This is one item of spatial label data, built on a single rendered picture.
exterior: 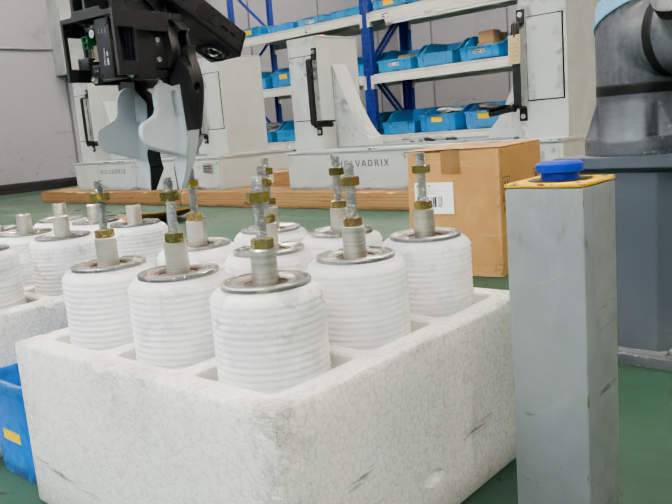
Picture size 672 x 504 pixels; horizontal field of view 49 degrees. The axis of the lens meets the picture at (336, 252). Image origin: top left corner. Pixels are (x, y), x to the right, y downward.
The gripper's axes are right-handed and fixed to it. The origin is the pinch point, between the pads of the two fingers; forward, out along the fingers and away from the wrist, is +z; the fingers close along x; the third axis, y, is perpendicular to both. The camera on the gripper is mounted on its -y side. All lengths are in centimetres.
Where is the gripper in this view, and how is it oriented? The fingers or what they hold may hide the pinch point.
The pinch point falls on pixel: (171, 174)
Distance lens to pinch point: 69.7
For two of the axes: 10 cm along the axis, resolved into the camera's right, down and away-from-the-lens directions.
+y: -5.9, 1.9, -7.9
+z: 0.8, 9.8, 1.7
